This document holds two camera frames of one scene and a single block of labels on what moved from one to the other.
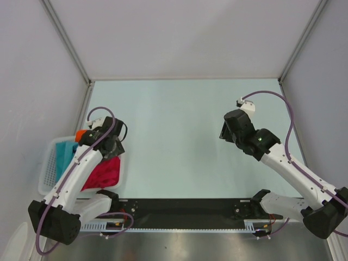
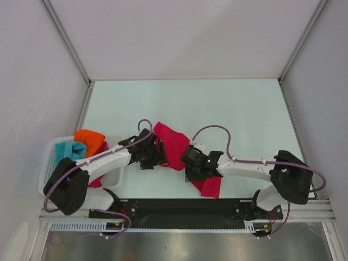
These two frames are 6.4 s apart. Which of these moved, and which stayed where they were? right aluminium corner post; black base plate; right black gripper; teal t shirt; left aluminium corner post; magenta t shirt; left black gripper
Moved: magenta t shirt; right black gripper; left black gripper
Stayed: left aluminium corner post; teal t shirt; black base plate; right aluminium corner post
